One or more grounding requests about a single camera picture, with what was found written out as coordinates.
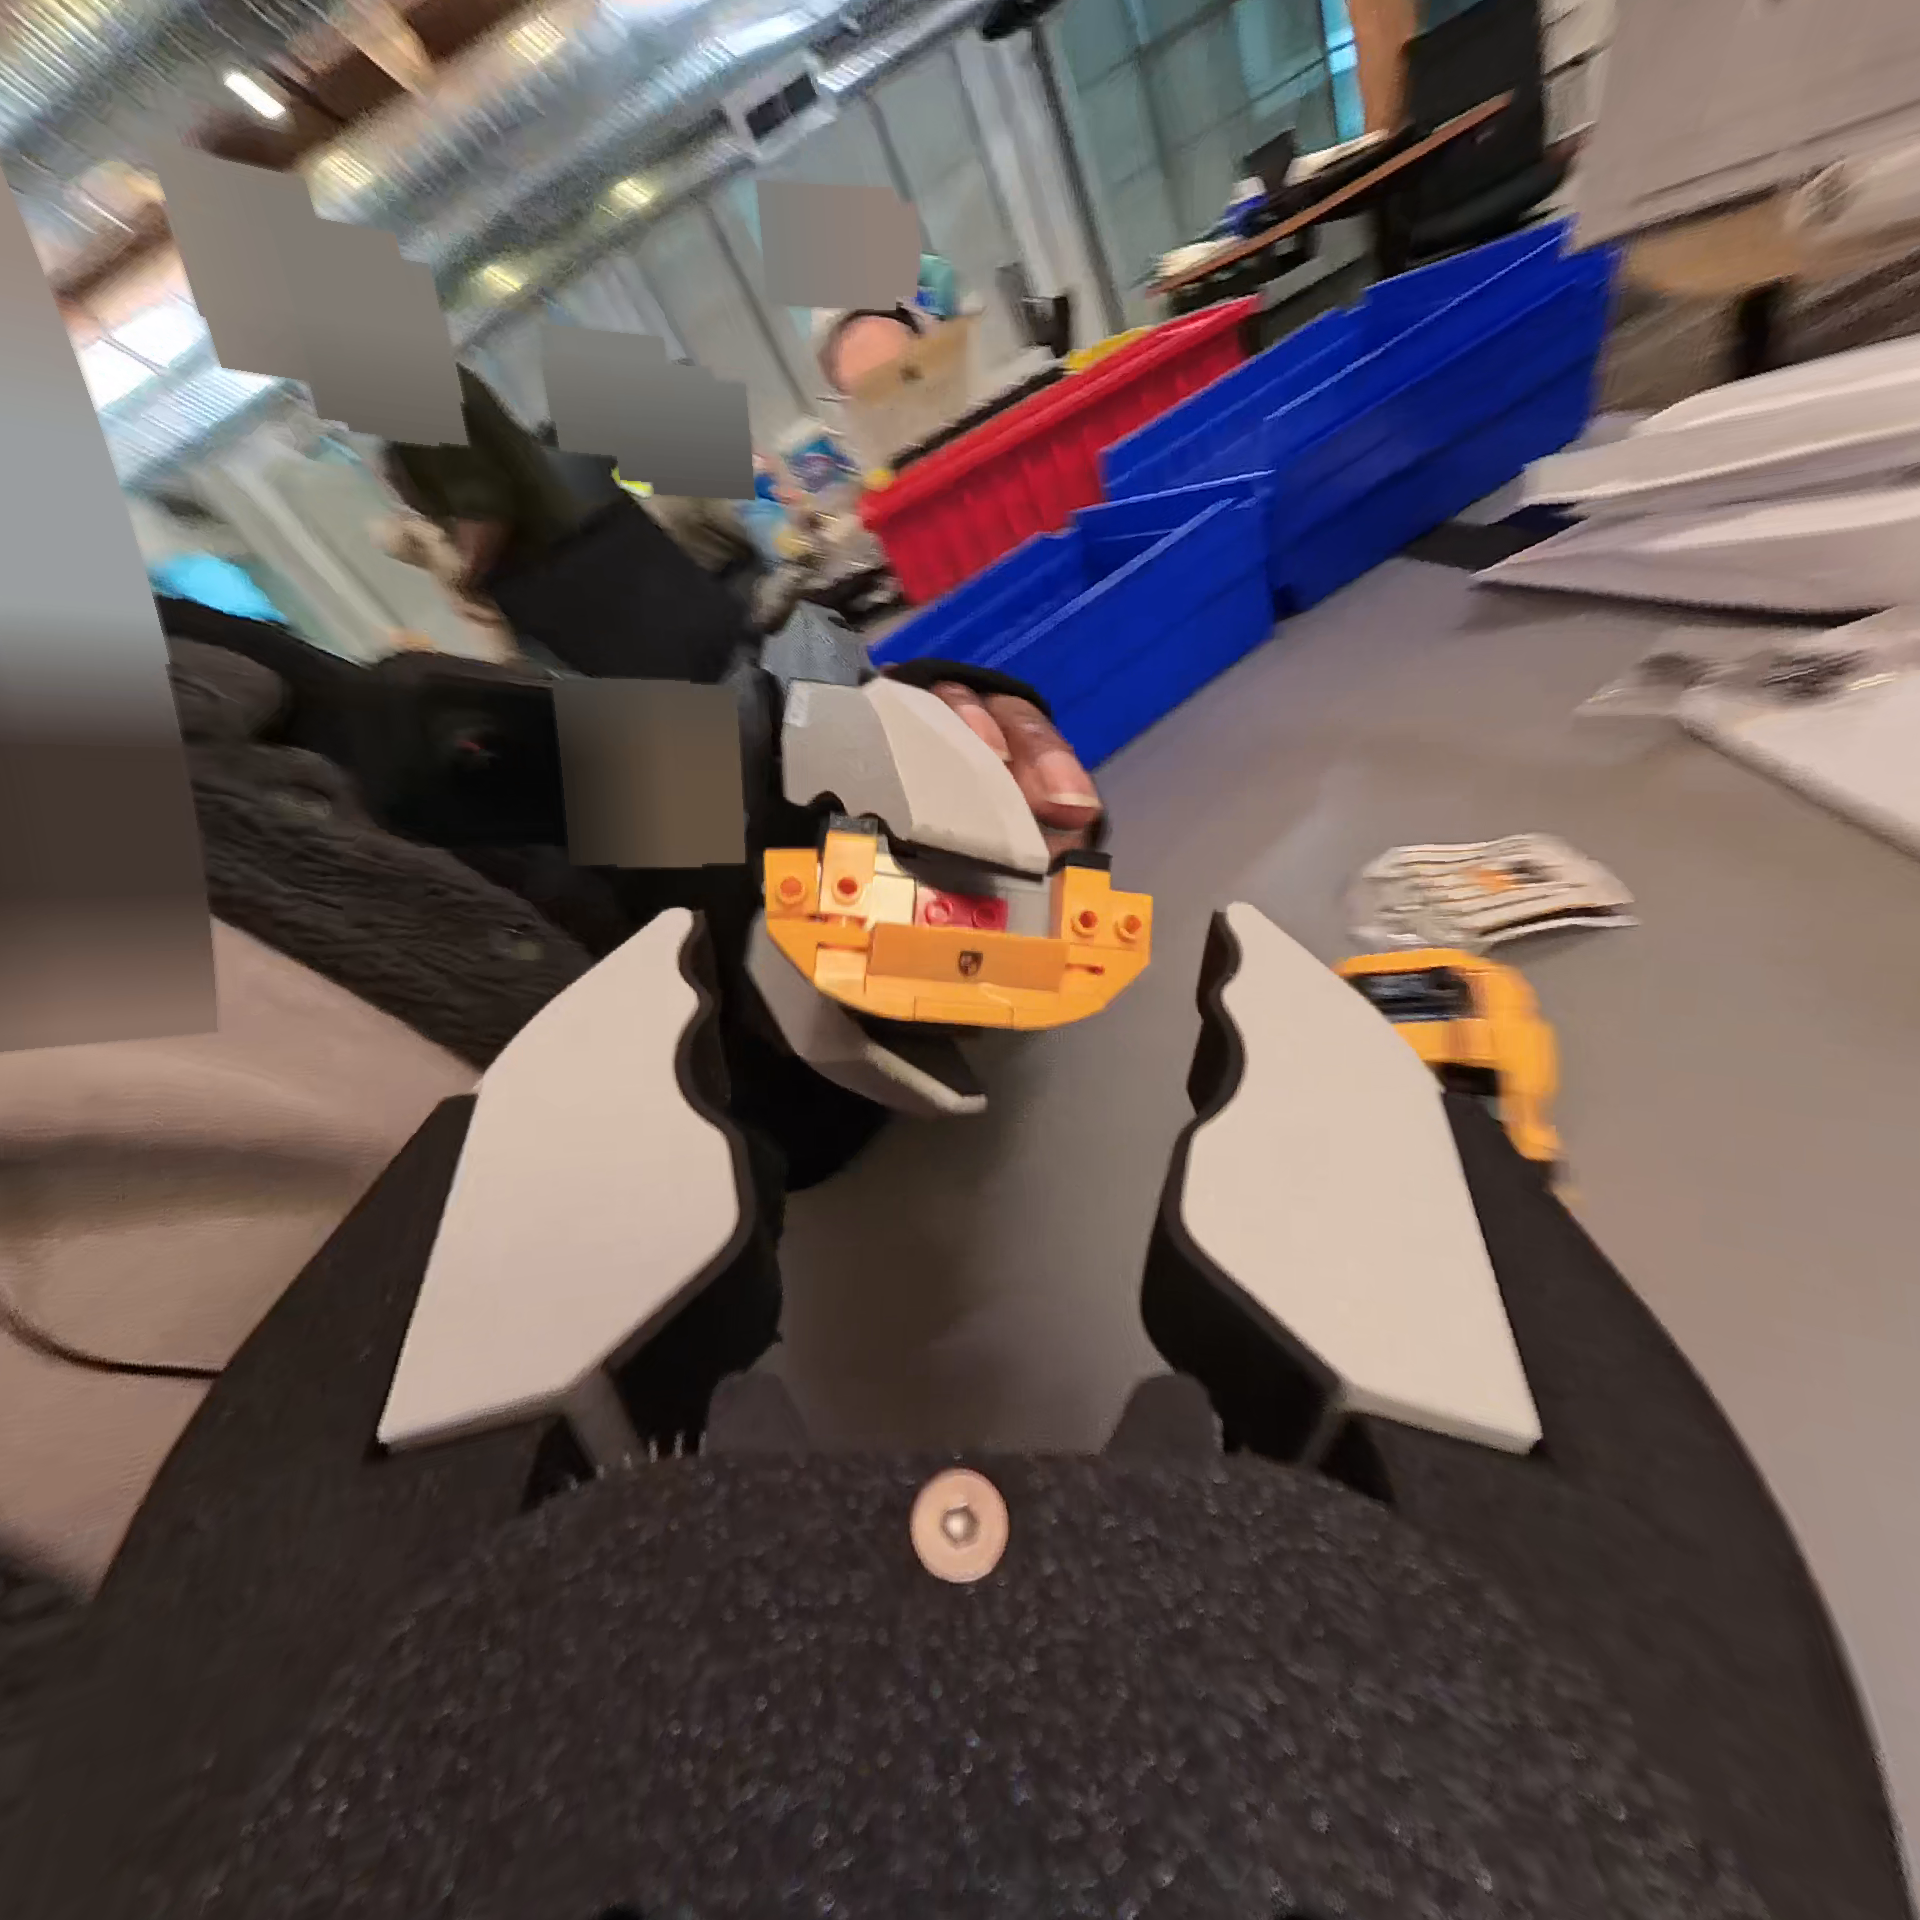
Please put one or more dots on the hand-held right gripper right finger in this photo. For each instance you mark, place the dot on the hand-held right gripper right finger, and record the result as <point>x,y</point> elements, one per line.
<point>1349,1200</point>

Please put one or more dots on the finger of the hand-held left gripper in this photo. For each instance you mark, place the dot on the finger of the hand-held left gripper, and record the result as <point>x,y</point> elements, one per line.
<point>914,763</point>
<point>840,1050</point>

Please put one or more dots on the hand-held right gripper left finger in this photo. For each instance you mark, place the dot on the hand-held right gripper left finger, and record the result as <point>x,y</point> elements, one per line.
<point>585,1200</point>

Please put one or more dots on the yellow lego car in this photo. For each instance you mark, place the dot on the yellow lego car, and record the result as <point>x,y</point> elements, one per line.
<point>1484,1036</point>

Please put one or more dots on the lego sticker sheet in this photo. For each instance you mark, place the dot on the lego sticker sheet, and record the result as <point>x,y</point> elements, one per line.
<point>1484,884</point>

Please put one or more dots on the person's left hand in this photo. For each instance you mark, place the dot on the person's left hand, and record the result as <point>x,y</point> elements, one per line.
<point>1042,763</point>

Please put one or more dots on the red plastic bin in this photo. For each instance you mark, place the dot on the red plastic bin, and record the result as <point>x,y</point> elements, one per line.
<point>1050,451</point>

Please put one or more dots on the beige hoodie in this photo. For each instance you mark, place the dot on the beige hoodie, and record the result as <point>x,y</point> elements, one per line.
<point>182,1140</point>

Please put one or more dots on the white booklet stand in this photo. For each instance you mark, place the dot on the white booklet stand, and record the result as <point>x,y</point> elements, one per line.
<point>1846,763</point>

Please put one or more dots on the clear bag of black parts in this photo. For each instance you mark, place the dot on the clear bag of black parts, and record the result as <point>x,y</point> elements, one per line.
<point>1756,675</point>

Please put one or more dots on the background wooden table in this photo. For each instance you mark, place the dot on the background wooden table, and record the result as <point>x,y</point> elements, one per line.
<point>1336,182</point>

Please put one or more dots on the building instruction booklet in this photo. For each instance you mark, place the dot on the building instruction booklet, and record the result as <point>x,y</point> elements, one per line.
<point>1724,494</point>

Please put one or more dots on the silver ceiling duct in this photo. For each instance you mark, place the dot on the silver ceiling duct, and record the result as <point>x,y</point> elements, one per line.
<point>452,136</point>

